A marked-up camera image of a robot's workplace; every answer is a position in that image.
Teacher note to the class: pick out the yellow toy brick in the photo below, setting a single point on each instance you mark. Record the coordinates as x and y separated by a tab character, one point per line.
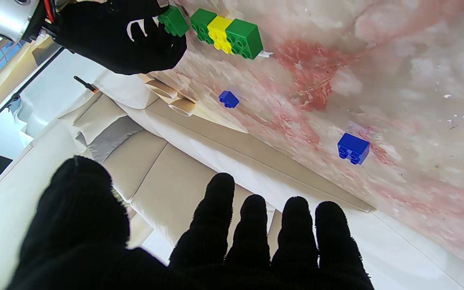
220	32

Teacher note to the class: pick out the green toy brick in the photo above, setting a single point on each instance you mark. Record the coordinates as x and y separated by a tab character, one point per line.
245	38
202	23
174	21

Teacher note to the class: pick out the blue toy brick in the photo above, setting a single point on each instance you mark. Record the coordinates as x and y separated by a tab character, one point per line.
353	148
228	99

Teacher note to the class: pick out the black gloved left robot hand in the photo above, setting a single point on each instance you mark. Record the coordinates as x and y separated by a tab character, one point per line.
79	241

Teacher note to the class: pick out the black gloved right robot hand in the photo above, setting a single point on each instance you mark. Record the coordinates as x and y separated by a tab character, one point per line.
107	36

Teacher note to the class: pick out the grey sofa cushion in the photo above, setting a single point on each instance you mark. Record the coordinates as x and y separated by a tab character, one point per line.
109	139

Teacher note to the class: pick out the wooden bowl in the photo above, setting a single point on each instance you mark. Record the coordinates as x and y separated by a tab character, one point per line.
182	107

